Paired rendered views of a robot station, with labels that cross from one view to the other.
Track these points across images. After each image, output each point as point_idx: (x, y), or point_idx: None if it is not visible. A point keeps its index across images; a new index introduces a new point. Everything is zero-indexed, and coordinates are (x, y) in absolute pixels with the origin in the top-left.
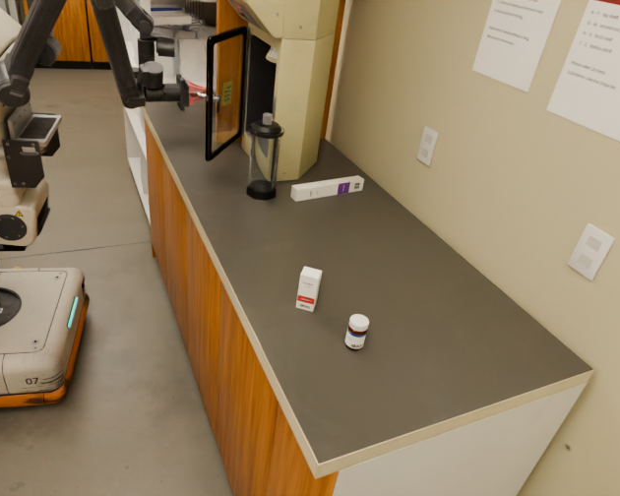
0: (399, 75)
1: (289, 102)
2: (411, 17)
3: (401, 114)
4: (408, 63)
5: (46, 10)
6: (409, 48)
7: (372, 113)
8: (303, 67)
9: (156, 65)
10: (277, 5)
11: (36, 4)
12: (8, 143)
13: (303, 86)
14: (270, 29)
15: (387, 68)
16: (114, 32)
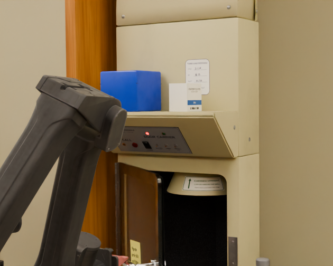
0: (313, 178)
1: (248, 241)
2: (313, 111)
3: None
4: (327, 161)
5: (41, 168)
6: (323, 144)
7: (274, 237)
8: (253, 189)
9: (86, 235)
10: (233, 116)
11: (27, 161)
12: None
13: (255, 214)
14: (230, 146)
15: (286, 176)
16: (86, 190)
